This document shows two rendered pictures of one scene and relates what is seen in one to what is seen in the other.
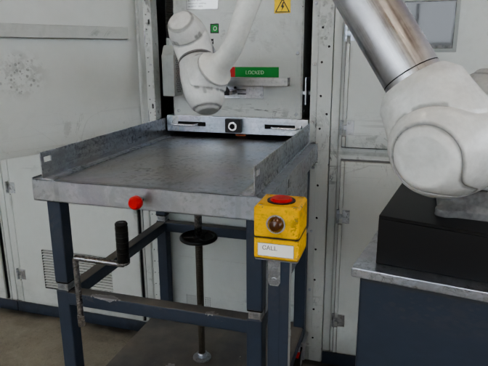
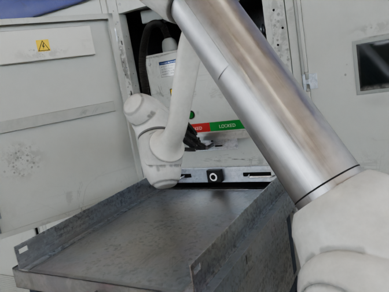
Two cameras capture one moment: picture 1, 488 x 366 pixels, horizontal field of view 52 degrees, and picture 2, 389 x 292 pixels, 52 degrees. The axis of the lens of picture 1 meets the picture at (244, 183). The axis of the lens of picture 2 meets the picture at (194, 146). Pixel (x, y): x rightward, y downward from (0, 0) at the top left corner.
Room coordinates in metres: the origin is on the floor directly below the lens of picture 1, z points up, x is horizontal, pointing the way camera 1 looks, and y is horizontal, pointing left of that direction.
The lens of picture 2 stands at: (0.34, -0.24, 1.29)
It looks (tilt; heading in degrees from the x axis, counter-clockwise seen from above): 10 degrees down; 13
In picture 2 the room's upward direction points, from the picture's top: 9 degrees counter-clockwise
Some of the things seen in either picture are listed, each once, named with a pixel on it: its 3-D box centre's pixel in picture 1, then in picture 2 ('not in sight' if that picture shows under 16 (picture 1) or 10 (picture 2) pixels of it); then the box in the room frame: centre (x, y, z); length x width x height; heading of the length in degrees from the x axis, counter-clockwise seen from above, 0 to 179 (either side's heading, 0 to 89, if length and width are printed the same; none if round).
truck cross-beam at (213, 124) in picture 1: (236, 124); (219, 173); (1.84, 0.03, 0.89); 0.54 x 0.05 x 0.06; 73
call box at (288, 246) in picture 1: (280, 226); not in sight; (0.85, -0.07, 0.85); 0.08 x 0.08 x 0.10; 73
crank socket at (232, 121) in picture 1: (233, 125); (214, 175); (1.81, 0.04, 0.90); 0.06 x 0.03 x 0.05; 73
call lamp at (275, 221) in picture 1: (274, 225); not in sight; (0.80, -0.05, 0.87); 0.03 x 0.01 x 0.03; 73
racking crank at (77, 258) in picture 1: (101, 276); not in sight; (1.15, 0.36, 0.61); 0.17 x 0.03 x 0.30; 72
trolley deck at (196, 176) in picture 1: (196, 167); (169, 232); (1.46, 0.14, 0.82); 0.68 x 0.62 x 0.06; 163
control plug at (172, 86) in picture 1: (172, 70); not in sight; (1.82, 0.25, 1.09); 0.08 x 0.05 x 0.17; 163
